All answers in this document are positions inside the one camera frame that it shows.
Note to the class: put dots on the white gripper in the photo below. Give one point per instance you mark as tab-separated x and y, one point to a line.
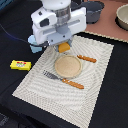
50	29

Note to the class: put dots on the orange bread loaf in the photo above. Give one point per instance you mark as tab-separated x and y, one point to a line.
63	47

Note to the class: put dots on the yellow butter box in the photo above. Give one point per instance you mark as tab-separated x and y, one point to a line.
20	65

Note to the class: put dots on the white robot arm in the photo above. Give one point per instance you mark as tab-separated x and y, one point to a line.
59	7

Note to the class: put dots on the round wooden plate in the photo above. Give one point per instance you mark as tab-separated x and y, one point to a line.
68	66

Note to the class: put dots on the dark grey cooking pot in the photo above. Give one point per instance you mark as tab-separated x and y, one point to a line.
93	11

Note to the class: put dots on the pink stove mat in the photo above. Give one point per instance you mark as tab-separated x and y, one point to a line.
106	25

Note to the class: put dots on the beige woven placemat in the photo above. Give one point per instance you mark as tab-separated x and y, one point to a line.
62	100

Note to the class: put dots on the cream bowl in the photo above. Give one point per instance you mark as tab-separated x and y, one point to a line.
122	15

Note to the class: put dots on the fork with orange handle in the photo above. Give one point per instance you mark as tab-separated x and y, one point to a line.
66	81

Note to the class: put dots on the knife with orange handle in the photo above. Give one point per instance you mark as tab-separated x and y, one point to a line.
87	58

